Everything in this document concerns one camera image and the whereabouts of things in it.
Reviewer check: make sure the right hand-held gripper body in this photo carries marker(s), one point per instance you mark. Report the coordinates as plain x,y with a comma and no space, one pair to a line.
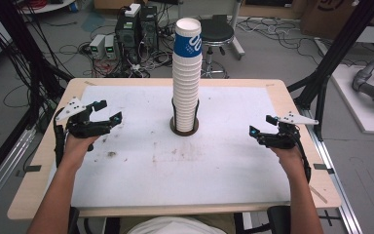
280,139

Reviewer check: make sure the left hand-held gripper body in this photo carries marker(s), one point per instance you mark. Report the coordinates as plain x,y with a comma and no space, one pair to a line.
87,128

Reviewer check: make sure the black cup holder stand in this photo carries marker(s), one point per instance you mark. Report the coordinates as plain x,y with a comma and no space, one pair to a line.
184,133

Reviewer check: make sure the stack of white paper cups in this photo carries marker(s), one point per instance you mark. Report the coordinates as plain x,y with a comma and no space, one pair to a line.
185,91

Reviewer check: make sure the person's right hand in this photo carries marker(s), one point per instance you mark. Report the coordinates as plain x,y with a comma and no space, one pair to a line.
290,161

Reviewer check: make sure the person's left hand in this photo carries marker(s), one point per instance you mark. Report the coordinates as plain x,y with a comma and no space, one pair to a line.
76,151

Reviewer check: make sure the black tape strip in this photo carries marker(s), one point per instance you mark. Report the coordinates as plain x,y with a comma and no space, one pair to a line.
322,167
33,168

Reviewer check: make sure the grey power supply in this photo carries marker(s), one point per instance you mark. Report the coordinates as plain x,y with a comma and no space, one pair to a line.
110,47
97,45

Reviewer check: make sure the black computer tower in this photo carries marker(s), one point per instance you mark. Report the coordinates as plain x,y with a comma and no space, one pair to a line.
127,35
149,26

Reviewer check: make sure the black chair armrest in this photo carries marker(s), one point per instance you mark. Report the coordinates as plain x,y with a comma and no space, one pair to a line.
278,219

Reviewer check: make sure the white platform board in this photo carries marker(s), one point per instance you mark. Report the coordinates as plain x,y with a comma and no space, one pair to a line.
357,107

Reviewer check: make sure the white foam board mat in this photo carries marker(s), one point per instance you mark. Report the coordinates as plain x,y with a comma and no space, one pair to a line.
181,175

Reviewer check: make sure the white box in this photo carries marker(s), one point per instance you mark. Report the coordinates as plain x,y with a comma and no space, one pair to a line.
133,9

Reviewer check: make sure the black round stool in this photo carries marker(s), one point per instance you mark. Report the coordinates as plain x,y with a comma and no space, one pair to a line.
216,31

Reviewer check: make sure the white round table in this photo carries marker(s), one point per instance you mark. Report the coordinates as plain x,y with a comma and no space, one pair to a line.
50,6

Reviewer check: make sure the cardboard box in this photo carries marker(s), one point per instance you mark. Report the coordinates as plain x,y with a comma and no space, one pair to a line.
331,16

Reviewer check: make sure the person's white shirt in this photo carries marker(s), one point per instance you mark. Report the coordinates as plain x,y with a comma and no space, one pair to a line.
175,226

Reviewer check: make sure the aluminium rail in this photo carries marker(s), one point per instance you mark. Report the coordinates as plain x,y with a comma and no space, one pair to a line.
3,175
334,182

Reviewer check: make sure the black metal frame post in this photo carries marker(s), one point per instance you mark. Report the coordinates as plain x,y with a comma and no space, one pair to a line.
22,55
334,52

